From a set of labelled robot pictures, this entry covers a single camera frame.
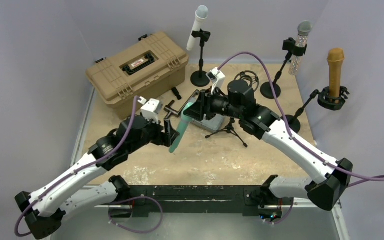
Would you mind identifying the aluminium rail frame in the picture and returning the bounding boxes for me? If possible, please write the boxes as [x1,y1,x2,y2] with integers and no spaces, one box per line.
[39,86,350,240]

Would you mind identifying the black shock-mount stand, right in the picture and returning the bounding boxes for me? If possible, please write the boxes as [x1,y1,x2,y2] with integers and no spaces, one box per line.
[286,86,350,133]

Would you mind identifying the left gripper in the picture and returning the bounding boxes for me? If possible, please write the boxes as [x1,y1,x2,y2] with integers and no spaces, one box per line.
[127,112,179,154]

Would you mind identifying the glitter silver microphone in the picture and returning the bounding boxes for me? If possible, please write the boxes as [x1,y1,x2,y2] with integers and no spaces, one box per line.
[288,20,313,76]

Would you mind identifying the gold microphone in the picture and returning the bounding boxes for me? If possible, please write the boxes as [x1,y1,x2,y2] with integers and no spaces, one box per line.
[327,47,345,98]

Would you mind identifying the mint green microphone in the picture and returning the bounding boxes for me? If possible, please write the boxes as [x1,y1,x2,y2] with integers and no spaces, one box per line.
[168,102,194,154]

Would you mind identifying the purple cable loop, base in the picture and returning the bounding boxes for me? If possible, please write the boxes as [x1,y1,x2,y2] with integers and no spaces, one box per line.
[108,196,164,234]

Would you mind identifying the grey plastic case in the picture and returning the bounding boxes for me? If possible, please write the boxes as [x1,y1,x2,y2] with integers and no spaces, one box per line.
[191,114,226,133]

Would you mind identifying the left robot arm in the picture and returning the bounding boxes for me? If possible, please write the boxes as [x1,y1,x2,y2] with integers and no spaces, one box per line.
[14,114,188,240]

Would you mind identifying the dark metal pipe wrench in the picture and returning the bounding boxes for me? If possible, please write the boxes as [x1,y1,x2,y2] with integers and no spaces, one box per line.
[164,89,201,120]

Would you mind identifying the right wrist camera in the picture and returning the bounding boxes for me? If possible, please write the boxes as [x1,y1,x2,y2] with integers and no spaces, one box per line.
[206,67,226,95]

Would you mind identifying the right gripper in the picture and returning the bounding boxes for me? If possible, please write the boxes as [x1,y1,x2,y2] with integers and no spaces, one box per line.
[185,85,243,121]

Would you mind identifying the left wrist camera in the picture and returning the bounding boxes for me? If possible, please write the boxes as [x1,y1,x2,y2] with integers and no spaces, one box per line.
[137,96,163,124]

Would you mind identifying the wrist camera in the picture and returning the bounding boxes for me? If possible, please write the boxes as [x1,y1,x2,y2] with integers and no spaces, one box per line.
[206,67,226,95]
[137,96,163,124]

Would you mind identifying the black tripod shock mount stand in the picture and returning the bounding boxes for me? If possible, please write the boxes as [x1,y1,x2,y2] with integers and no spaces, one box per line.
[205,70,260,149]

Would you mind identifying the tan plastic tool case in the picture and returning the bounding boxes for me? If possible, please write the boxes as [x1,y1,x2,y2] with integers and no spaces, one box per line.
[85,31,189,120]

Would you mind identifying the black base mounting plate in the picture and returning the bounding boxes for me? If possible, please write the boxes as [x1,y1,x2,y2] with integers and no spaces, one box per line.
[114,185,283,221]

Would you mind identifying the black round-base stand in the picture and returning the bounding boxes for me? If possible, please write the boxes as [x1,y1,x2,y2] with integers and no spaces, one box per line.
[260,37,296,100]
[190,29,211,87]

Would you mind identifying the white microphone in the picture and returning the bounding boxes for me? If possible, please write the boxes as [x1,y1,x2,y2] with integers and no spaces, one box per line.
[186,5,209,52]

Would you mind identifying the small black cylinder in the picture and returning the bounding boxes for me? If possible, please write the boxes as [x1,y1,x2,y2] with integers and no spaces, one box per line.
[171,87,182,100]

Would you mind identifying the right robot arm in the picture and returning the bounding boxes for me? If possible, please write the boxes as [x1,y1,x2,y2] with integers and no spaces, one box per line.
[182,80,353,211]

